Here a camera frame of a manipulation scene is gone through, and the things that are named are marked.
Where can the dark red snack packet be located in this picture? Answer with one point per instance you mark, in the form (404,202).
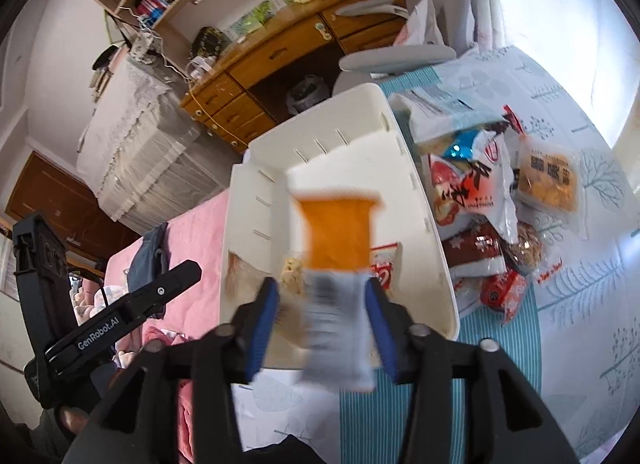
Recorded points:
(475,249)

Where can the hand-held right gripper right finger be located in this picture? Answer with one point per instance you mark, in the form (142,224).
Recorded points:
(384,334)

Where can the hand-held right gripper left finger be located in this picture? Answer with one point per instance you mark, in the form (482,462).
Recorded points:
(264,329)

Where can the dark blue cloth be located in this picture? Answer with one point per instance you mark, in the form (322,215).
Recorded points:
(147,254)

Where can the white plastic bag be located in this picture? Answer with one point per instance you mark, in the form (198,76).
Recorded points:
(422,24)

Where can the wooden desk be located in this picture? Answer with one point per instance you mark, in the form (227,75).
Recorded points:
(280,49)

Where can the grey office chair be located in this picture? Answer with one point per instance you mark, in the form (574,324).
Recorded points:
(395,57)

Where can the white plastic bin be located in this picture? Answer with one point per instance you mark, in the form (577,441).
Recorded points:
(350,159)

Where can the white leaf print curtain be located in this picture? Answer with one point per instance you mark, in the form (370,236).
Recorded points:
(550,4)

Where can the orange red snack packet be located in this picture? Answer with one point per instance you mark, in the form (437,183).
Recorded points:
(505,294)

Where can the orange and grey snack packet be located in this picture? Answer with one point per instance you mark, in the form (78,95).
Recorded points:
(340,234)

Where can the small red white snack packet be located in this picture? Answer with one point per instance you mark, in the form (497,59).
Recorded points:
(387,264)

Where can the white lace cover cloth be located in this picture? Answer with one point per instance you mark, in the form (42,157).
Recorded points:
(140,144)

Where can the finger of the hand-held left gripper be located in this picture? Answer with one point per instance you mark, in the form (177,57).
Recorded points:
(165,286)

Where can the red white snack bag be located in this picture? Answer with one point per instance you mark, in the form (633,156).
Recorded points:
(465,194)

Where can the black cloth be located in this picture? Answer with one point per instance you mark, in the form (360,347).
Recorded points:
(285,454)

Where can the person's left hand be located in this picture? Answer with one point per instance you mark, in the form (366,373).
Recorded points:
(72,420)

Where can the trash bin with black liner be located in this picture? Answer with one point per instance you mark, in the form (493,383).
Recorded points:
(305,94)

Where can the yellow cookie packet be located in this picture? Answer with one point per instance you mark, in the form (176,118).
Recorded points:
(545,184)

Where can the brown snack packet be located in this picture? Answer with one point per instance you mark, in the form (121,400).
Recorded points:
(240,274)

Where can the blue foil snack packet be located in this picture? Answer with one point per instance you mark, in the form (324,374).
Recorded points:
(462,149)

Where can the large white blue snack bag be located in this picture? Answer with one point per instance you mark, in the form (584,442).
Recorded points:
(450,112)

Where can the clear round biscuit packet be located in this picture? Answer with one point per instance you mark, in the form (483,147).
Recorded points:
(527,244)

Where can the white charger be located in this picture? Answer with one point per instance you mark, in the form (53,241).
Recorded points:
(202,67)

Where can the wooden door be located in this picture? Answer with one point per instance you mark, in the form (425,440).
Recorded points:
(50,194)

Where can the pink blanket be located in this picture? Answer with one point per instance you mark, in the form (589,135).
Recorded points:
(195,244)

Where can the small beige snack packet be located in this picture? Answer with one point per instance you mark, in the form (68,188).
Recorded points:
(292,271)

